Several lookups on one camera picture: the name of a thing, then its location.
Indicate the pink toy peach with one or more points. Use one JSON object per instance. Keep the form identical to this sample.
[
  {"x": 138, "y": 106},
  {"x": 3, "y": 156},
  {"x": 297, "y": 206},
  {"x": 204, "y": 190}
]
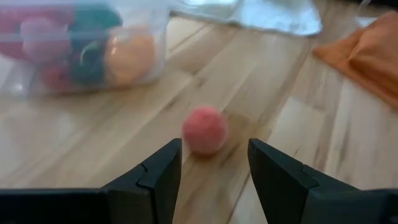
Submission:
[
  {"x": 43, "y": 40},
  {"x": 205, "y": 130}
]

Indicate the orange folded cloth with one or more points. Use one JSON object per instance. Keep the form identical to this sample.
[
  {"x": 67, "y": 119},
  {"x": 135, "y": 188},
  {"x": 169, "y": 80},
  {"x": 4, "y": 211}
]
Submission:
[{"x": 373, "y": 56}]

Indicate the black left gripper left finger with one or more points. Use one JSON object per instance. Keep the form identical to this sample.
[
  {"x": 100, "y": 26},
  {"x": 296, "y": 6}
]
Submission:
[{"x": 93, "y": 205}]

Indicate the orange toy bell pepper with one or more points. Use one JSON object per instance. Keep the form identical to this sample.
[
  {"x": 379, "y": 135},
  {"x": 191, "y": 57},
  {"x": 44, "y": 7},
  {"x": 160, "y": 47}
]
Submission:
[{"x": 130, "y": 57}]

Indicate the white folded towel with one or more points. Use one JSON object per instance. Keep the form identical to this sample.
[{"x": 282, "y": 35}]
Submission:
[{"x": 264, "y": 15}]

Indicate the red toy strawberry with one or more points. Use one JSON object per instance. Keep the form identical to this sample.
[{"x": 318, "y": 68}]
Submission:
[{"x": 56, "y": 77}]

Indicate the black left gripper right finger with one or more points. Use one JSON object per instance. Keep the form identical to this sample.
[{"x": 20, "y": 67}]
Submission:
[{"x": 326, "y": 202}]

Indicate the clear plastic tupperware container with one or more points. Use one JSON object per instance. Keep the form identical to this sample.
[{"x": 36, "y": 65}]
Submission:
[{"x": 161, "y": 37}]

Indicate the red tomato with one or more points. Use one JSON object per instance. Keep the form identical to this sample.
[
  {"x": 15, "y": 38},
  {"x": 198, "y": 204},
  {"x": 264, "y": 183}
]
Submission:
[{"x": 7, "y": 49}]

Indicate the green toy bell pepper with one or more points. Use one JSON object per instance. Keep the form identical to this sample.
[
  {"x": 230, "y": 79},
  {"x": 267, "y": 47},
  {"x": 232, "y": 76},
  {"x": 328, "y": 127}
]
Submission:
[{"x": 93, "y": 21}]

